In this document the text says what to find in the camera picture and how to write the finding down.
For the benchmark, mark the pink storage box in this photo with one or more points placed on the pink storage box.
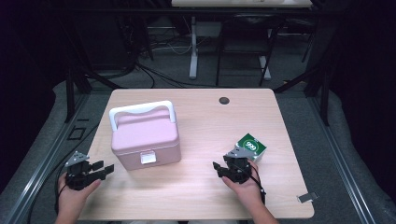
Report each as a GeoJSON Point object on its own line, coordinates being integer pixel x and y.
{"type": "Point", "coordinates": [144, 140]}

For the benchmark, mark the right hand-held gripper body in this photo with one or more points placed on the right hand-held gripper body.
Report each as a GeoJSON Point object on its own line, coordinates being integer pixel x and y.
{"type": "Point", "coordinates": [238, 168]}

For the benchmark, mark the grey metal table bracket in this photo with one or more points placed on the grey metal table bracket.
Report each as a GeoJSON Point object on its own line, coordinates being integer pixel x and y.
{"type": "Point", "coordinates": [307, 197]}

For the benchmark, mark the dark round table grommet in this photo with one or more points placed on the dark round table grommet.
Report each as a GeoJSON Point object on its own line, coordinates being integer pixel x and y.
{"type": "Point", "coordinates": [224, 100]}

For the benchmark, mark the white desk leg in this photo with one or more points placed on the white desk leg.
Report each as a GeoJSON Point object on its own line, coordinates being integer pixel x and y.
{"type": "Point", "coordinates": [264, 68]}
{"type": "Point", "coordinates": [193, 56]}

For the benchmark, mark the person's left hand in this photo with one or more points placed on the person's left hand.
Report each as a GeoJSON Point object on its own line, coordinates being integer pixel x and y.
{"type": "Point", "coordinates": [73, 200]}

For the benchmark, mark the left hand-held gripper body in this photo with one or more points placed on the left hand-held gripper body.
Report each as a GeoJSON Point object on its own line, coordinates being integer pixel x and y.
{"type": "Point", "coordinates": [77, 177]}

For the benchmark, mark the black chair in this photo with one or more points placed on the black chair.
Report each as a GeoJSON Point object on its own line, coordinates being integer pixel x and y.
{"type": "Point", "coordinates": [249, 28]}

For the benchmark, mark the person's right hand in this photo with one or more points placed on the person's right hand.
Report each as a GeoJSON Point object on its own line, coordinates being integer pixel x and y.
{"type": "Point", "coordinates": [247, 191]}

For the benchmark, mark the black metal stand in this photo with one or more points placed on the black metal stand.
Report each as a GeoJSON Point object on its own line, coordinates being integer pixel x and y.
{"type": "Point", "coordinates": [325, 93]}
{"type": "Point", "coordinates": [70, 93]}

